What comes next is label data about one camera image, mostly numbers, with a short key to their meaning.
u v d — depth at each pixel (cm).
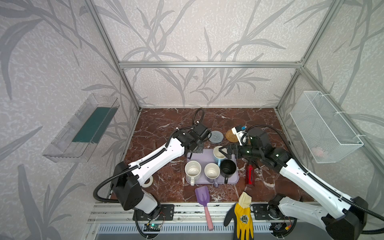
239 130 65
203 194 79
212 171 85
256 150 57
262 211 73
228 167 85
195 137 59
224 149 67
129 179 41
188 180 83
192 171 87
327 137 61
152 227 71
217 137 102
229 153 64
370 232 41
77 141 63
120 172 40
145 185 83
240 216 71
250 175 84
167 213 73
